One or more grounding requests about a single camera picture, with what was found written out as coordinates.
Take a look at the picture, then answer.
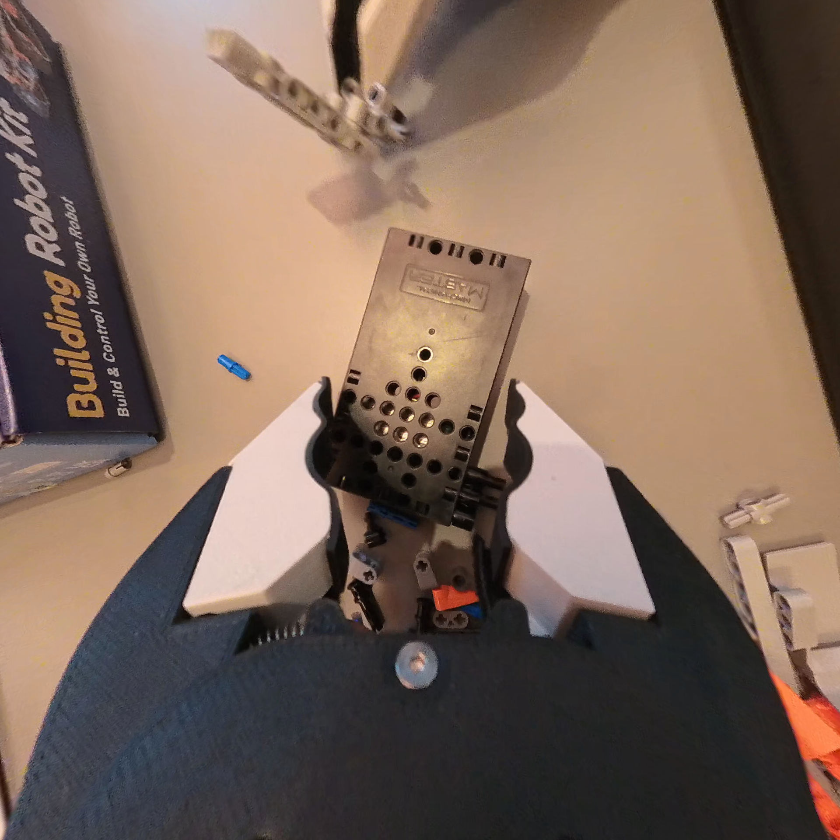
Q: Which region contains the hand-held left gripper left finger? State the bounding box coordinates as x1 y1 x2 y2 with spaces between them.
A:
182 377 350 618

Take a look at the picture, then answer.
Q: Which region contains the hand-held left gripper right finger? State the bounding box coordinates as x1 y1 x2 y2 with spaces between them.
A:
495 379 657 637

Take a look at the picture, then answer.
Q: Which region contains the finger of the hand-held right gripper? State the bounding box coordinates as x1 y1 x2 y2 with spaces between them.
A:
326 0 621 147

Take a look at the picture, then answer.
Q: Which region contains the grey beam and connector assembly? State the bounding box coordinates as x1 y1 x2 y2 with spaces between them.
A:
205 28 413 157

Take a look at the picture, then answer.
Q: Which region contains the pile of building pieces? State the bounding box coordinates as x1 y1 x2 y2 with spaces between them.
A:
346 495 840 840

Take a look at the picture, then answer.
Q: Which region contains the grey cross axle connector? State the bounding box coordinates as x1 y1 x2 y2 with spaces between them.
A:
722 493 791 529

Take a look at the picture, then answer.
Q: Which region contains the blue robot kit box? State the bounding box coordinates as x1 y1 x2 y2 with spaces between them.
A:
0 0 165 506

